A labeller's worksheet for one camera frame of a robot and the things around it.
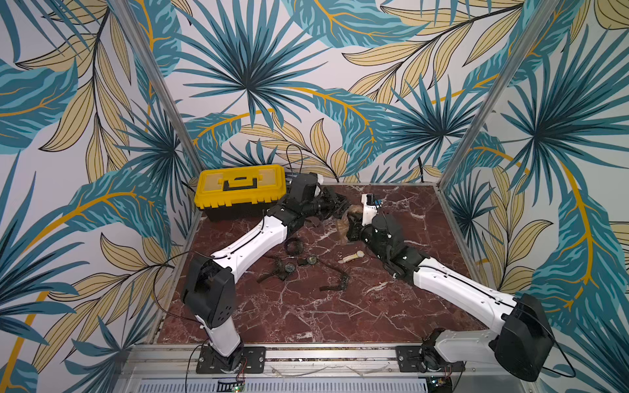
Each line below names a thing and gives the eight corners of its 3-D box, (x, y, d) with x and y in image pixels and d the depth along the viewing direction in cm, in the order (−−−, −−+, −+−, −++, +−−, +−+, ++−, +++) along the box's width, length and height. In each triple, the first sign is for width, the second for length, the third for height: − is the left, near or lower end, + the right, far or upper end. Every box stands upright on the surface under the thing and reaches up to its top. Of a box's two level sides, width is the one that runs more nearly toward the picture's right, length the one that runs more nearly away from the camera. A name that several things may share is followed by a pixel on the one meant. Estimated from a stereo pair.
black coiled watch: (284, 255, 98) (283, 252, 95) (285, 242, 101) (285, 238, 99) (303, 255, 98) (303, 252, 95) (304, 242, 102) (304, 238, 99)
